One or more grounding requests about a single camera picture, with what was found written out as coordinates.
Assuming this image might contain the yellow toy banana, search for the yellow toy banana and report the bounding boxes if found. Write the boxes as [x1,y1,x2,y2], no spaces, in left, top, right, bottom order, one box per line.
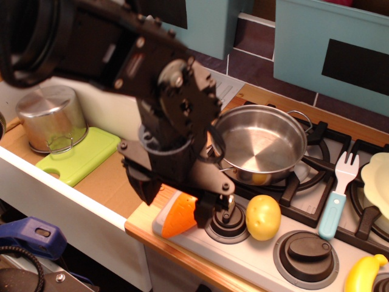
[343,254,388,292]

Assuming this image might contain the teal cabinet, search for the teal cabinet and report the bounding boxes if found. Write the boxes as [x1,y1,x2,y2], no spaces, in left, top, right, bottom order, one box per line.
[274,1,388,116]
[139,0,254,60]

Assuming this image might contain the left black stove knob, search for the left black stove knob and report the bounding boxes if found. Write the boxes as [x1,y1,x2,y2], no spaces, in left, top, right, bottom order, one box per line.
[205,203,250,245]

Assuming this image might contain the right black stove knob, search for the right black stove knob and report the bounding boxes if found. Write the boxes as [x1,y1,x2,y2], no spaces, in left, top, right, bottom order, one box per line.
[372,273,389,292]

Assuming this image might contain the pale green plate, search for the pale green plate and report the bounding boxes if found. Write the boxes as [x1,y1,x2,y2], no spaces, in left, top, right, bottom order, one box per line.
[361,152,388,219]

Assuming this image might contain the blue clamp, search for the blue clamp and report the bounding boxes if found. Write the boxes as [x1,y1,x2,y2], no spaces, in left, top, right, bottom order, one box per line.
[1,217,67,260]

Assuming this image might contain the left black burner grate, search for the left black burner grate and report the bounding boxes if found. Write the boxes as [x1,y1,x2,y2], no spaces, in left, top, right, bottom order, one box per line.
[231,111,351,228]

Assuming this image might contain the teal cabinet left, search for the teal cabinet left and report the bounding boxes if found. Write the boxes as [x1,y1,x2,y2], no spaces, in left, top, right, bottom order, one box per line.
[139,0,254,60]

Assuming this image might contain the green cutting board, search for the green cutting board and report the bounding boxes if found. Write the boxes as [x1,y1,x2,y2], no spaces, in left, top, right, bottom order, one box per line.
[36,127,121,187]

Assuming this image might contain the black stove knob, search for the black stove knob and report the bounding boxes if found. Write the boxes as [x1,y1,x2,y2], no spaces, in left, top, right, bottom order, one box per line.
[273,231,339,290]
[205,203,250,245]
[372,273,389,292]

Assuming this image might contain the right black burner grate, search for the right black burner grate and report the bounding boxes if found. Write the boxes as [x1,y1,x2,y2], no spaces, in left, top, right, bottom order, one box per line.
[336,139,389,256]

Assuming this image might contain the upside-down steel pot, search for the upside-down steel pot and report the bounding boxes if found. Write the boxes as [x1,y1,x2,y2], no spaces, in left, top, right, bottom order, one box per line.
[16,85,89,154]

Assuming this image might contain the yellow toy potato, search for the yellow toy potato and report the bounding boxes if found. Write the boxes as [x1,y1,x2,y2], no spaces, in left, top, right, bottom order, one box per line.
[246,195,281,241]

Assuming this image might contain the black braided cable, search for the black braided cable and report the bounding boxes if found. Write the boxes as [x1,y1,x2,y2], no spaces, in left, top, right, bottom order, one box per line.
[0,245,46,292]

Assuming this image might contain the orange toy carrot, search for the orange toy carrot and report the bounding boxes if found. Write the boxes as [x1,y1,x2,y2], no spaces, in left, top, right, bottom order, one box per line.
[161,193,198,238]

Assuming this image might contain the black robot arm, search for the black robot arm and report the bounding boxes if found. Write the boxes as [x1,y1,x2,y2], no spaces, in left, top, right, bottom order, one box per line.
[1,1,235,228]

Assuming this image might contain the black burner grate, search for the black burner grate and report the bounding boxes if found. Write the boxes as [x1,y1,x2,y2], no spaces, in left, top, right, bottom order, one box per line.
[336,139,389,256]
[231,111,351,228]

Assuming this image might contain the teal cabinet right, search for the teal cabinet right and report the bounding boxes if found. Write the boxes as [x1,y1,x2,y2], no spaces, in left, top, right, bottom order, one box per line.
[274,1,388,116]

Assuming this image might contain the white blue toy fork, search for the white blue toy fork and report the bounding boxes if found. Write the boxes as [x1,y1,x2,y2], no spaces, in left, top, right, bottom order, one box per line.
[318,151,360,240]

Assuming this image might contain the middle black stove knob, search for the middle black stove knob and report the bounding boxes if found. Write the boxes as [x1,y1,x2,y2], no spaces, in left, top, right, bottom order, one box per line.
[273,231,339,290]

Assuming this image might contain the steel pan on stove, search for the steel pan on stove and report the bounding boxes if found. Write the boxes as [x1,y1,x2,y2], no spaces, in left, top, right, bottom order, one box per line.
[211,105,308,186]

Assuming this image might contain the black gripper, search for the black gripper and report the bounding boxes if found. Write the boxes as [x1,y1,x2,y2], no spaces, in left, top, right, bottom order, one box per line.
[117,122,235,229]

